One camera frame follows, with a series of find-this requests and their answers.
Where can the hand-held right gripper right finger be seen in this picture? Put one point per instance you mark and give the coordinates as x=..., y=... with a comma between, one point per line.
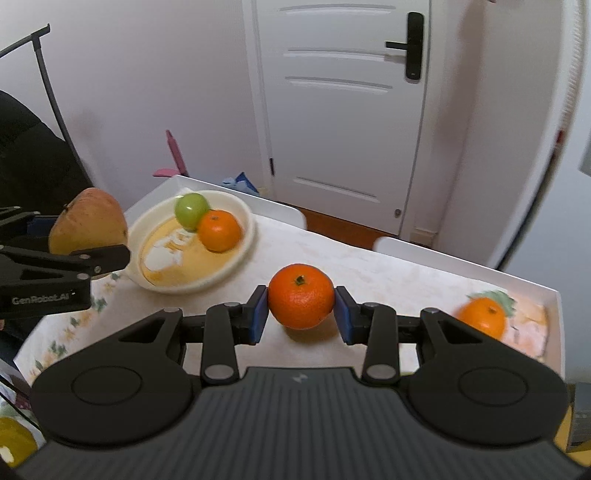
x=344, y=318

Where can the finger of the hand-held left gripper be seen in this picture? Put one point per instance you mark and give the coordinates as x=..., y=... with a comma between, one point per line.
x=39, y=227
x=99, y=261

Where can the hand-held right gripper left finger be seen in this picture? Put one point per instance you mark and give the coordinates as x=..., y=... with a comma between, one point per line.
x=258, y=318

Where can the large yellow red apple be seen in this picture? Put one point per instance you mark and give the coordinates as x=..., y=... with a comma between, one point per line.
x=87, y=221

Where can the orange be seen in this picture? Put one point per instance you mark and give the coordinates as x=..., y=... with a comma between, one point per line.
x=482, y=316
x=219, y=230
x=300, y=297

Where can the cream bowl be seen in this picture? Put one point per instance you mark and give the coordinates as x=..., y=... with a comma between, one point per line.
x=221, y=272

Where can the black garment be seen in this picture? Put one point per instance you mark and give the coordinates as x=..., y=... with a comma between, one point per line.
x=27, y=157

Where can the green apple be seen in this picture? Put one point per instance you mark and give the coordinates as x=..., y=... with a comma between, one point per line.
x=190, y=211

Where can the white rimmed table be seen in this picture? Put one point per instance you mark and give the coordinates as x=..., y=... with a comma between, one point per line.
x=284, y=211

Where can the yellow plastic object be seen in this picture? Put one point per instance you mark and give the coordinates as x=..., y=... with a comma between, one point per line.
x=16, y=441

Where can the black metal rack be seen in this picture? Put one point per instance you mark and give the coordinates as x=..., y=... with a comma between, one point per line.
x=46, y=78

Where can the white panel door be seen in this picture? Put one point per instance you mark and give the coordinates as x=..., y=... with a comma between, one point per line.
x=341, y=138

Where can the fruit print mat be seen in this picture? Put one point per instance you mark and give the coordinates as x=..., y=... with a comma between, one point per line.
x=526, y=323

